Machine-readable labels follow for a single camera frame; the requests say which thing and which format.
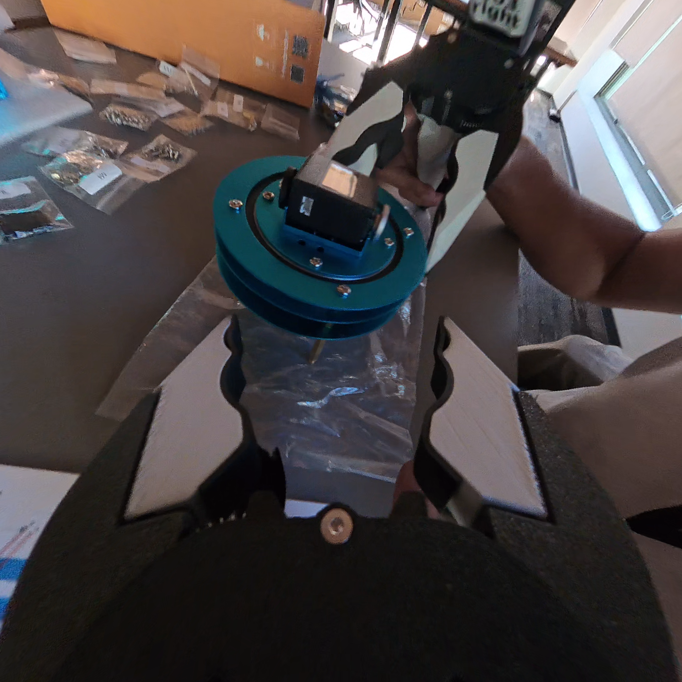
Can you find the person's right forearm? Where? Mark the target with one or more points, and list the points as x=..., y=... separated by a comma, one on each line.
x=575, y=229

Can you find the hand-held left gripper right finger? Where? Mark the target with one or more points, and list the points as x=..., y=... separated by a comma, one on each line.
x=490, y=431

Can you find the large clear plastic bag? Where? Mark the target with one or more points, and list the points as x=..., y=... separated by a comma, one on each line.
x=319, y=405

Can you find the black servo with silver horn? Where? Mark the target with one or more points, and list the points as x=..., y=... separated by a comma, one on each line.
x=330, y=208

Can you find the beige roller shade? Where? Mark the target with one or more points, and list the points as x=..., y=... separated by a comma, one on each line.
x=655, y=106

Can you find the white foam sheet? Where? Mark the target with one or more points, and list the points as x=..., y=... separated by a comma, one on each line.
x=37, y=112

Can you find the black chest harness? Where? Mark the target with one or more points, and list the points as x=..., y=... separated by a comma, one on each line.
x=658, y=525

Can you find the spread of hardware bags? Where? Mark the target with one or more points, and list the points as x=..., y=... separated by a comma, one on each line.
x=106, y=160

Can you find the orange and white cardboard box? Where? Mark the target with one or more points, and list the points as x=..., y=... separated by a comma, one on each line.
x=186, y=37

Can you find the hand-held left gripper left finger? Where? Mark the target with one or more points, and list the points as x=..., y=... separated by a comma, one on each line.
x=186, y=421

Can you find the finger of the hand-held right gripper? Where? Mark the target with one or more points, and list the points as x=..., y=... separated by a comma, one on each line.
x=367, y=117
x=469, y=202

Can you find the teal round robot base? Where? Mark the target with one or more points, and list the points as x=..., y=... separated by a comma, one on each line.
x=240, y=240

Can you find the white instruction booklet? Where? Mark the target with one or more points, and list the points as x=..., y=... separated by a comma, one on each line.
x=26, y=511

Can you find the person's right hand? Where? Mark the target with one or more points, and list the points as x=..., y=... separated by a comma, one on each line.
x=405, y=181

